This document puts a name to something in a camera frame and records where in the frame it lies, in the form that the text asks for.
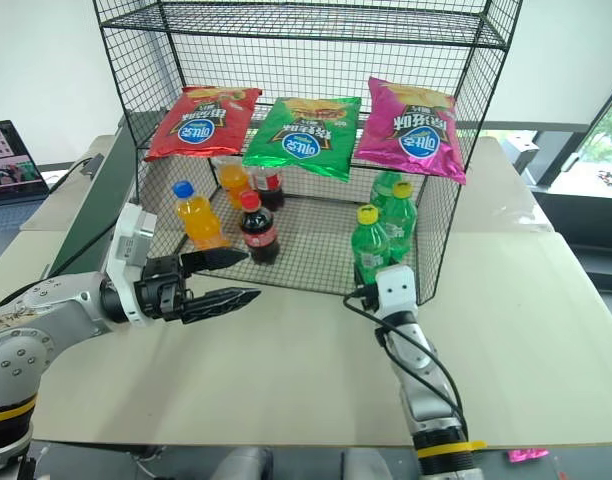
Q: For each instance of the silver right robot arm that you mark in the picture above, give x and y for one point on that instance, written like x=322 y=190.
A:
x=426 y=380

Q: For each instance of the magenta wrapper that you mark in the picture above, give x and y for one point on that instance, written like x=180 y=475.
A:
x=527 y=455

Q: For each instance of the green soda bottle yellow cap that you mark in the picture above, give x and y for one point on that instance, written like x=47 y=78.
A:
x=402 y=220
x=368 y=245

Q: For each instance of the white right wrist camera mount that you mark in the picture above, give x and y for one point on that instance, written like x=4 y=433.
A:
x=396 y=290

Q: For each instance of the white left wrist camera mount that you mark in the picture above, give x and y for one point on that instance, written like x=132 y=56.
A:
x=128 y=240

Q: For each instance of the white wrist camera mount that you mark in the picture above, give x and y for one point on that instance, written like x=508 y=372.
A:
x=128 y=240
x=396 y=290

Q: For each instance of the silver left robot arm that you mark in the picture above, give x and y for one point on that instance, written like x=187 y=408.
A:
x=41 y=320

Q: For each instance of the cola bottle red cap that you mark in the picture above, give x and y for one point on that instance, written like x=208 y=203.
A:
x=258 y=227

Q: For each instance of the black equipment by window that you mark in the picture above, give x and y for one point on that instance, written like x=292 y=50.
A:
x=536 y=155

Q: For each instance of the red chip bag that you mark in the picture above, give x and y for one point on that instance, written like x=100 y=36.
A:
x=201 y=125

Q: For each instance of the open laptop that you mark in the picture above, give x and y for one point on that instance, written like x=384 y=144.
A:
x=8 y=165

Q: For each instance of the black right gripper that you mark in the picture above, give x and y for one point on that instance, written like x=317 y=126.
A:
x=366 y=295

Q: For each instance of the magenta chip bag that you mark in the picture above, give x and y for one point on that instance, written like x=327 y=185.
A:
x=411 y=130

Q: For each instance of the green chip bag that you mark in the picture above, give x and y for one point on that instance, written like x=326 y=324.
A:
x=306 y=137

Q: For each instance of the orange soda bottle blue cap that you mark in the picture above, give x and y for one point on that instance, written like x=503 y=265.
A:
x=200 y=217

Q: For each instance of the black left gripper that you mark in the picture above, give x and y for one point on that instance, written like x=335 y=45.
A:
x=158 y=292

